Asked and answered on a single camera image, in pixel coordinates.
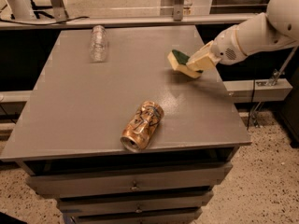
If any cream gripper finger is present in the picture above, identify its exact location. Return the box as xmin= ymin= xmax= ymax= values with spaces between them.
xmin=187 ymin=55 xmax=220 ymax=71
xmin=188 ymin=41 xmax=214 ymax=61

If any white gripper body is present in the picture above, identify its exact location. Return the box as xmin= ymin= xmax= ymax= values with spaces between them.
xmin=211 ymin=25 xmax=247 ymax=65

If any green and yellow sponge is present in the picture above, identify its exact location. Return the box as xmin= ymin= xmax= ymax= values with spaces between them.
xmin=167 ymin=49 xmax=202 ymax=78

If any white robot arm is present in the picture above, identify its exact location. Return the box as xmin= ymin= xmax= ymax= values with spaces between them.
xmin=187 ymin=0 xmax=299 ymax=71

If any orange crushed soda can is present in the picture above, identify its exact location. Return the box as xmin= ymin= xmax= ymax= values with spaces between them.
xmin=121 ymin=101 xmax=164 ymax=152

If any clear plastic bottle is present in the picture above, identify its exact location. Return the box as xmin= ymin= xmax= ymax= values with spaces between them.
xmin=90 ymin=25 xmax=108 ymax=62

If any grey drawer cabinet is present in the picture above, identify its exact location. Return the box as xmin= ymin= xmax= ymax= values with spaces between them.
xmin=1 ymin=26 xmax=250 ymax=224

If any white pipe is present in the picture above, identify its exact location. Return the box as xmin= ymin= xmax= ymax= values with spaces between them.
xmin=6 ymin=0 xmax=36 ymax=20

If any black cable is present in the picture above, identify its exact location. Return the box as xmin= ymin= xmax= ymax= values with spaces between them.
xmin=0 ymin=15 xmax=91 ymax=26

